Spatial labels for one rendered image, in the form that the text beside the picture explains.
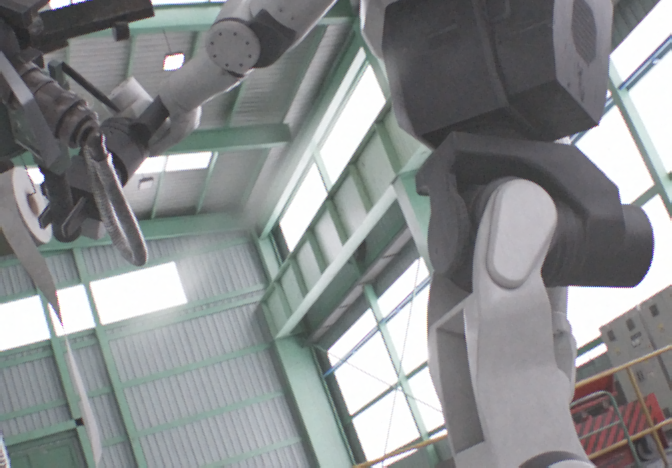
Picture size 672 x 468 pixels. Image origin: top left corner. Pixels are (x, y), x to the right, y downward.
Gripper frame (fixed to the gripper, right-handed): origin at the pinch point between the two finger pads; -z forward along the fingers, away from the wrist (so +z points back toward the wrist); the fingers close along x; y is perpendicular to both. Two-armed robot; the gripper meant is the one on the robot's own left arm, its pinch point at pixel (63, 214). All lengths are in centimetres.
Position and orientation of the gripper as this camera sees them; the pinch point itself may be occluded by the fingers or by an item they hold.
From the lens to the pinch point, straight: 139.8
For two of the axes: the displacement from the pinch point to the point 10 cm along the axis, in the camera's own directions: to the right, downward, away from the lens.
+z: 3.5, -6.3, 6.9
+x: 9.3, 2.7, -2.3
